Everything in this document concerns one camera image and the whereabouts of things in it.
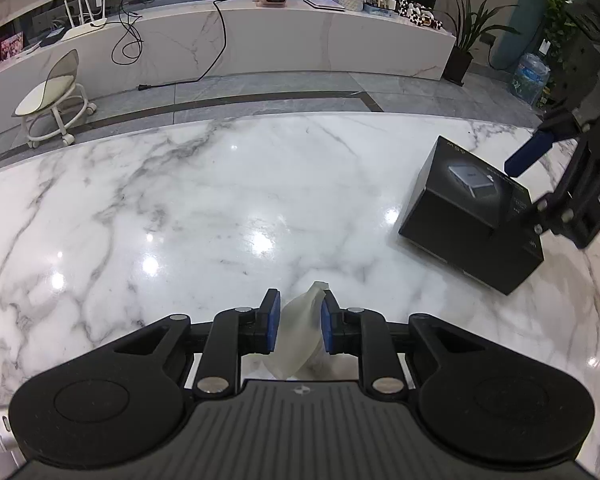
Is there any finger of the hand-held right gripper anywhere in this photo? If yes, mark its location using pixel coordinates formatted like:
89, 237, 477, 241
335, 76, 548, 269
530, 132, 595, 236
504, 104, 588, 179

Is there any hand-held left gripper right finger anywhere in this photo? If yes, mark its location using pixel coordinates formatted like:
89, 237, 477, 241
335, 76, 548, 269
320, 290, 487, 397

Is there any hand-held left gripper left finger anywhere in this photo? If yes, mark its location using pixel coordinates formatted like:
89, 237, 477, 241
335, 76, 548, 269
112, 287, 283, 397

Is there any white plastic bag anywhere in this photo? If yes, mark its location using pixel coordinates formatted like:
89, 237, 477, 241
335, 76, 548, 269
262, 281, 331, 378

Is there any black box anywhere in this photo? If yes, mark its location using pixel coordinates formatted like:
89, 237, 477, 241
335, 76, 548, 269
398, 135, 545, 296

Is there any blue water bottle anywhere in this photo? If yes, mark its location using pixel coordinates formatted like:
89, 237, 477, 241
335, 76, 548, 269
510, 37, 551, 107

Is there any climbing ivy plant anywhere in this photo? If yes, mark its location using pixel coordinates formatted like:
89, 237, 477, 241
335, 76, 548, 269
542, 0, 581, 61

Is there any potted plant with long leaves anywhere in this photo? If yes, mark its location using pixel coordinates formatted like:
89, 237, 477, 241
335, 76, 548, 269
437, 0, 521, 86

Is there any white marble TV console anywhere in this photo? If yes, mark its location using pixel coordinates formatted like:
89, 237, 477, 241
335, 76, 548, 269
0, 0, 456, 146

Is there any white rolling stool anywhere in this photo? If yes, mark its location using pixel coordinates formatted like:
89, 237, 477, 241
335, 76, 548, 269
14, 49, 97, 149

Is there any white router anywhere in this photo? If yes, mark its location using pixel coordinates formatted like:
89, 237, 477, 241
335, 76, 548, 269
60, 0, 108, 41

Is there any black heater cable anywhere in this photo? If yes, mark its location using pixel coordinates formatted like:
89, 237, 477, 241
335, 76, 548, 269
139, 0, 227, 92

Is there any black looped cable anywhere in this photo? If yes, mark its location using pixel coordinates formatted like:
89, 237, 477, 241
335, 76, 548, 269
111, 0, 143, 65

